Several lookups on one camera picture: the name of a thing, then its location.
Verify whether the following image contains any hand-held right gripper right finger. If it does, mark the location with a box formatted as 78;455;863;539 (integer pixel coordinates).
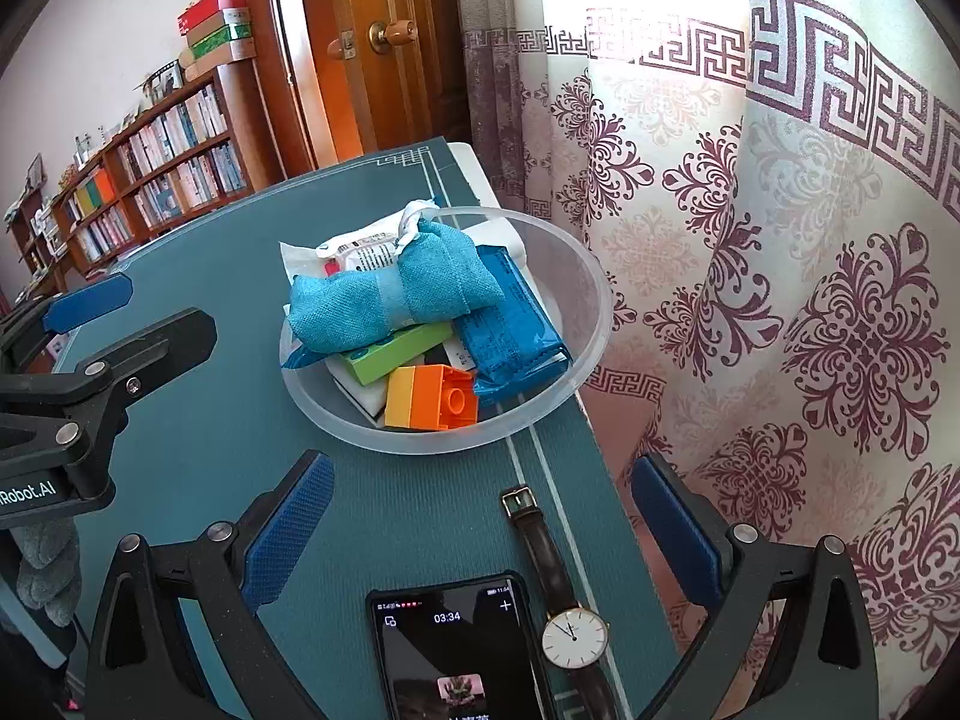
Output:
630;452;878;720

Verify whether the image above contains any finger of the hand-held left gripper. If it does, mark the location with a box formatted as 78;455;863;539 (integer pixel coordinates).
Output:
0;274;134;374
0;306;218;501

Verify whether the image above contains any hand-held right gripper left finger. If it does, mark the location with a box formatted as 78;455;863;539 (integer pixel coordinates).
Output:
86;450;335;720

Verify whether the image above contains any orange and yellow toy brick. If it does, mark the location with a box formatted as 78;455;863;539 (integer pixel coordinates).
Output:
384;364;481;433

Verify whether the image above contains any green toy brick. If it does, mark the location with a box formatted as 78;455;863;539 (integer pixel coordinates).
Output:
343;321;455;385

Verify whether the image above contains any teal cloth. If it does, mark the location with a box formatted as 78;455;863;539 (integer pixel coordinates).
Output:
289;199;502;355

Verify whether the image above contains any clear plastic bowl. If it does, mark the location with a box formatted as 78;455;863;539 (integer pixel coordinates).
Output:
279;204;610;455

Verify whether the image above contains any blue crinkly packet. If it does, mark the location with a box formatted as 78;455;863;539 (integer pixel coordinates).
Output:
454;244;571;407

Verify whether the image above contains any person's left hand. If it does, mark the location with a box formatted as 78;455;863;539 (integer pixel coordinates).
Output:
13;517;82;628

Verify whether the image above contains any teal table mat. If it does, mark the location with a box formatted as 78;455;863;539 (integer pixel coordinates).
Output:
52;136;676;720

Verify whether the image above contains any white foam block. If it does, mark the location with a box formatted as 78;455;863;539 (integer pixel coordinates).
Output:
330;371;391;428

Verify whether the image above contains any wooden bookshelf with books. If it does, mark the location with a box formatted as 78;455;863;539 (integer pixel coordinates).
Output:
4;60;287;293

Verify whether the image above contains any black smartphone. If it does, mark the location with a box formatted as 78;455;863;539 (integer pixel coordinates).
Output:
366;570;560;720

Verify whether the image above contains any printed clear plastic packet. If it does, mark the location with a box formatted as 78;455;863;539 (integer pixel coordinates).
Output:
315;217;410;272

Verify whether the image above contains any brown cardboard box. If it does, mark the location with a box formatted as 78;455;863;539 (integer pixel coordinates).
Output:
180;41;258;83

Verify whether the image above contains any green box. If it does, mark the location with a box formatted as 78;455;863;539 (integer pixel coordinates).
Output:
184;22;252;62

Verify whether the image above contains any white patterned curtain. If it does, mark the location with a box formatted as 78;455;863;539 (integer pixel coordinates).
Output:
510;0;960;720

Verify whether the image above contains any round wooden door knob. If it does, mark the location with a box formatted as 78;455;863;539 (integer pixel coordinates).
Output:
367;17;419;56

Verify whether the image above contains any mauve curtain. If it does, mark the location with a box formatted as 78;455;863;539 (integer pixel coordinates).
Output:
450;0;556;220

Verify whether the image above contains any wristwatch with brown strap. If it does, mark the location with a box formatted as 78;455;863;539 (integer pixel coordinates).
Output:
501;486;620;720

